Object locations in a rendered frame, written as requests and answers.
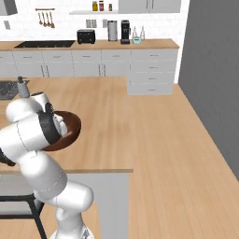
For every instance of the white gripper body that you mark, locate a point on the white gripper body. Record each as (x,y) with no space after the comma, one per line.
(60,123)

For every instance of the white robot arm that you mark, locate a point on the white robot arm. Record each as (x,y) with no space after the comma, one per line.
(34,168)

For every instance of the brown bowl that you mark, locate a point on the brown bowl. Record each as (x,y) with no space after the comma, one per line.
(72,128)

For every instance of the teal small bowl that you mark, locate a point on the teal small bowl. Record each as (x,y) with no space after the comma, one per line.
(136,40)

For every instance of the grey soap dispenser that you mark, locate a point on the grey soap dispenser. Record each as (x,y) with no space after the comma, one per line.
(22,88)

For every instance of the dark sink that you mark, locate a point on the dark sink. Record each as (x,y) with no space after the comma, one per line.
(7,89)

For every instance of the grey base cupboard run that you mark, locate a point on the grey base cupboard run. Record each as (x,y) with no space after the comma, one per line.
(93,63)

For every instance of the black hob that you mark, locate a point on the black hob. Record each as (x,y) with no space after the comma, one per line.
(45,44)

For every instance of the black stool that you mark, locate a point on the black stool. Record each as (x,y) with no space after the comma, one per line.
(18,198)

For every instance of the black toaster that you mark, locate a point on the black toaster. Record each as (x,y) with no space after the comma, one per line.
(86,36)

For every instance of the grey kitchen island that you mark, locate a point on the grey kitchen island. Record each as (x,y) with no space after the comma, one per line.
(113,205)

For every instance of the hanging wooden tool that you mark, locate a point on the hanging wooden tool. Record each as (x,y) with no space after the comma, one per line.
(40,21)
(49,22)
(44,22)
(52,23)

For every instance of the steel canister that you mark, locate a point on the steel canister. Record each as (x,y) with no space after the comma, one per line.
(112,31)

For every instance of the black coffee machine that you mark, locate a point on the black coffee machine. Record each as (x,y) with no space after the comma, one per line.
(125,31)

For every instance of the clear glass bottle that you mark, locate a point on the clear glass bottle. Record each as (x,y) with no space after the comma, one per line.
(142,33)
(134,32)

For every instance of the yellow jar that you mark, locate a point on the yellow jar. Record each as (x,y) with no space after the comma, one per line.
(95,6)

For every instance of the red jar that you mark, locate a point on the red jar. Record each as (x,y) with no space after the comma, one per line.
(101,6)

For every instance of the small brown jar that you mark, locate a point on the small brown jar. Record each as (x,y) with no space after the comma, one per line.
(110,7)

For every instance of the grey range hood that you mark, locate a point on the grey range hood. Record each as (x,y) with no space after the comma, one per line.
(7,7)

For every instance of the dark grey tall cabinet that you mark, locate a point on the dark grey tall cabinet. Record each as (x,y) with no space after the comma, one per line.
(211,77)

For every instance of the grey double wall socket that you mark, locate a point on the grey double wall socket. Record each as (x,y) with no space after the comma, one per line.
(91,23)

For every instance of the grey single wall socket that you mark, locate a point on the grey single wall socket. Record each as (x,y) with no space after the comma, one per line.
(105,23)

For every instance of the tool rail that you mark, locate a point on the tool rail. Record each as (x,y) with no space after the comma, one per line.
(45,9)

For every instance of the white wall shelf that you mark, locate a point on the white wall shelf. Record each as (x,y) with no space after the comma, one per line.
(93,12)

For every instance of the grey wall cupboards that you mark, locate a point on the grey wall cupboards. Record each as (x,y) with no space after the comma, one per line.
(149,6)

